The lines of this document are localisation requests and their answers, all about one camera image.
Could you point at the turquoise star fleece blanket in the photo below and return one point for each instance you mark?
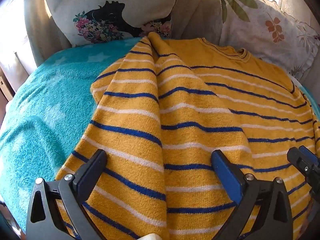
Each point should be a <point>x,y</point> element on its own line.
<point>47,117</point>

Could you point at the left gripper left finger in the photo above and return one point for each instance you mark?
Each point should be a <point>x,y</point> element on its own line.
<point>44,220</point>

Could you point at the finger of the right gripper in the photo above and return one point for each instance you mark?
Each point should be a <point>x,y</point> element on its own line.
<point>308,165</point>

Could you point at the leaf print ruffled pillow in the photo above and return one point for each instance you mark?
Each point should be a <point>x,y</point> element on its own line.
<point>262,28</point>

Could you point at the woman silhouette floral cushion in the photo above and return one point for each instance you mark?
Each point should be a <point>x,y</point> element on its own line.
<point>100,21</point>

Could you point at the beige curtain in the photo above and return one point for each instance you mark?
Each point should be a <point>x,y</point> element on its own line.
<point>191,18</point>

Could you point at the yellow striped knit sweater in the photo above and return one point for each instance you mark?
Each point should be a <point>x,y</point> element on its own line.
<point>162,109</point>

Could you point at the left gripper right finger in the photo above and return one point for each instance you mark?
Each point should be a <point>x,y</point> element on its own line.
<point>274,219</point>

